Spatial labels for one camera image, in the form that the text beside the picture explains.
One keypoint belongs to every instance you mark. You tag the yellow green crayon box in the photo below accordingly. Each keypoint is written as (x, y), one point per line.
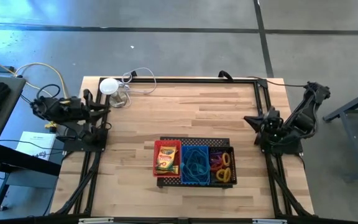
(167, 157)

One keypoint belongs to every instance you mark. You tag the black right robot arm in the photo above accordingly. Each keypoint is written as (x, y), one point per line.
(303, 118)

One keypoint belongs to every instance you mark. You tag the red spiral wrist coil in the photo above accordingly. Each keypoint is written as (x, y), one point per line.
(215, 167)

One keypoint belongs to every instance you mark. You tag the coloured rubber bands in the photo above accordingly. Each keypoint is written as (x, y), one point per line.
(186, 155)

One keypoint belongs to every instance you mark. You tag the yellow spiral wrist coil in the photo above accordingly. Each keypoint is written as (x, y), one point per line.
(223, 159)
(217, 175)
(229, 175)

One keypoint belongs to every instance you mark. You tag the white booklet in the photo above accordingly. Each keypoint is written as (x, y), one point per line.
(36, 144)

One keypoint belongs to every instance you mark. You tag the small yellow box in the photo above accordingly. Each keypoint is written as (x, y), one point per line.
(166, 170)

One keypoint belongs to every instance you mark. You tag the silver aluminium bar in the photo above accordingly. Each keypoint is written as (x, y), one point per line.
(95, 221)
(269, 221)

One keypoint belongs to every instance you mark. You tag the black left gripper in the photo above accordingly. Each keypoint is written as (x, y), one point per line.
(90, 107)

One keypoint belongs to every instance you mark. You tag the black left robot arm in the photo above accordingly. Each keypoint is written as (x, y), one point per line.
(61, 110)

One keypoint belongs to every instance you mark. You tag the black plastic basket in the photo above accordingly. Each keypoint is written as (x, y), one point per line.
(233, 155)

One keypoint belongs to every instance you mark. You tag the white mushroom table lamp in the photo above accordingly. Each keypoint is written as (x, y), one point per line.
(109, 86)

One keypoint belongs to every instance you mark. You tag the grey metal cart frame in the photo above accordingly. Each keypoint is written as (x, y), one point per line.
(350, 140)

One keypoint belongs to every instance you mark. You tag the purple spiral wrist coil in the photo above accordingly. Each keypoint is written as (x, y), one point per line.
(213, 155)

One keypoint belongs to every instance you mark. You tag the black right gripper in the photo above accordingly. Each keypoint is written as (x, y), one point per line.
(270, 124)

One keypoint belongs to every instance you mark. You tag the blue plastic basket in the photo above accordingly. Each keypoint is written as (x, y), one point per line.
(183, 180)

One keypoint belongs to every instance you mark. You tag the black perforated metal shelf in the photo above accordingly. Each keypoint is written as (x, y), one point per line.
(194, 140)

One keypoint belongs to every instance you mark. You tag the red plastic basket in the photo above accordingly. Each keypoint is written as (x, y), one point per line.
(154, 155)

